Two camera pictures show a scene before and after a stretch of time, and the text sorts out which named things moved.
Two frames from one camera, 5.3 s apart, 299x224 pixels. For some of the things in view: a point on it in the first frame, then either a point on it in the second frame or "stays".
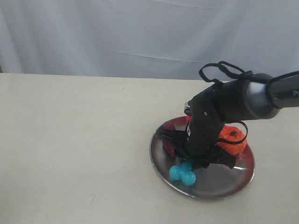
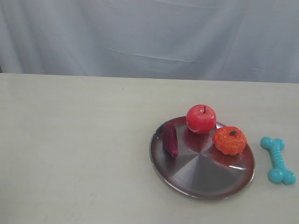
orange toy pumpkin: (232, 133) stays
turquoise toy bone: (183, 172) to (279, 173)
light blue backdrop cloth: (156, 39) stays
